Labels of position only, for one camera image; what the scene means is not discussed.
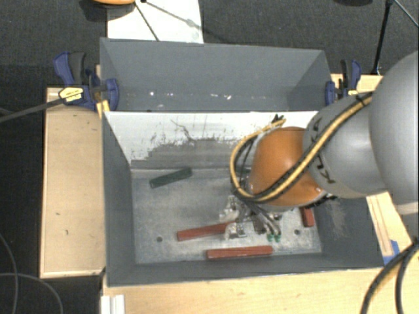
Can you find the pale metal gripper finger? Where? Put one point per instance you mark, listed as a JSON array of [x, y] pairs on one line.
[[236, 231], [231, 208]]

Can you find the grey metal bin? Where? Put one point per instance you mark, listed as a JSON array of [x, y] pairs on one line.
[[196, 77]]

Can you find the red-brown flat block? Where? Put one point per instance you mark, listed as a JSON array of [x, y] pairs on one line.
[[307, 217], [239, 252], [201, 232]]

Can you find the dark green flat block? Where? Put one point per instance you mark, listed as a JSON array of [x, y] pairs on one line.
[[171, 177]]

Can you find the pale wood board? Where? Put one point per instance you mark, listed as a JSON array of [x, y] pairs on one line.
[[72, 188]]

